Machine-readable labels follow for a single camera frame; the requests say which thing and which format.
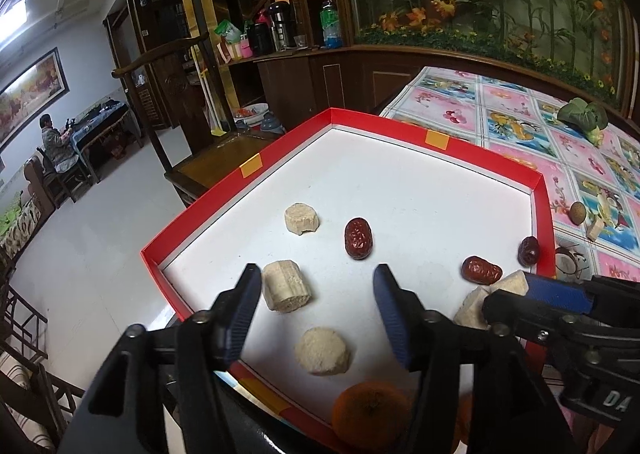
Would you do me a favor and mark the beige round cake piece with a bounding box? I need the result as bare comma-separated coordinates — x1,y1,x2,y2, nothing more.
284,203,321,237
294,327,352,377

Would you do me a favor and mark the green snack packet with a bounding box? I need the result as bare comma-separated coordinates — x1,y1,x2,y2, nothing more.
215,20,244,46

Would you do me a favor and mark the black jar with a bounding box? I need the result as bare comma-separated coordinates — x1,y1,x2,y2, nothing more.
247,22,276,57

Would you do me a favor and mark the beige grooved cake piece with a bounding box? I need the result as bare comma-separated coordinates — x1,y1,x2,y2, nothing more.
261,260,314,313

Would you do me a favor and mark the green plastic bottle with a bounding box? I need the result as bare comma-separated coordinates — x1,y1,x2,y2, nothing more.
320,0,344,50

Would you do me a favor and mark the beige cake chunk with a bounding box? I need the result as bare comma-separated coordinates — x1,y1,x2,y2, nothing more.
453,286,493,331
490,270,531,296

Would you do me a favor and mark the black thermos flask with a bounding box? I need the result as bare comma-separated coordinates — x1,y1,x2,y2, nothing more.
267,1,297,52

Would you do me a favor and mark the framed wall painting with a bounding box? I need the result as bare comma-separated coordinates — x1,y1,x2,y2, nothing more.
0,48,69,153

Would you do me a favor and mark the gold-trimmed wooden pillar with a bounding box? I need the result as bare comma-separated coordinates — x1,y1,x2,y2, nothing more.
170,0,242,133

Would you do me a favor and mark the dark dried jujube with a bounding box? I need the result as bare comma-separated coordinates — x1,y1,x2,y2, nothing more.
517,236,541,269

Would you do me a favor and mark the printed cartoon tablecloth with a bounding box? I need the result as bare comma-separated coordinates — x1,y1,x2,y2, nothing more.
377,66,640,385

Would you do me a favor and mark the dark dining table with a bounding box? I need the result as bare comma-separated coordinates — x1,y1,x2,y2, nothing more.
70,101,144,185

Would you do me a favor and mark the dark wooden chair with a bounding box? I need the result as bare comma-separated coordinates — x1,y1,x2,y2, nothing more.
111,31,282,207

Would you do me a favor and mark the red-rimmed white tray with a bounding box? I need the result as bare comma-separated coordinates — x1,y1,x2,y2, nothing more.
140,108,557,453

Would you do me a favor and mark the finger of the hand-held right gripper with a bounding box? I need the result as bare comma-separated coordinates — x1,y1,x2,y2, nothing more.
482,293,592,341
527,273,640,321

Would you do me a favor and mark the red dried jujube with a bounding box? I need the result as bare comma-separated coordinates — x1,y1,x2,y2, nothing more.
461,256,504,285
344,218,375,261

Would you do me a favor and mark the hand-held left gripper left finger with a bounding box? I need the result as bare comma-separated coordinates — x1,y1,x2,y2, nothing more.
57,263,263,454

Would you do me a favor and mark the green leafy vegetable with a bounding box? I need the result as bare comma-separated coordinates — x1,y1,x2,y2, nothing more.
556,98,610,147

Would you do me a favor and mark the white patterned bowl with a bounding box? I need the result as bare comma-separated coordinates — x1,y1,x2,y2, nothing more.
234,102,271,123

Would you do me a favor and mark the dark wooden cabinet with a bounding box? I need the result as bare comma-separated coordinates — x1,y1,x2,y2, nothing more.
252,46,427,119

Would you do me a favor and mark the ceiling light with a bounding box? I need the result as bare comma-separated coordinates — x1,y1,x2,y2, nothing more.
0,0,28,45

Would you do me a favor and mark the orange tangerine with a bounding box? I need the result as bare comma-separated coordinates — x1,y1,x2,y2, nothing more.
452,391,474,445
331,381,412,452

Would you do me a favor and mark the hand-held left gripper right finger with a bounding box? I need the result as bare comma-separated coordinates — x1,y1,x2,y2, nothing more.
372,264,576,454

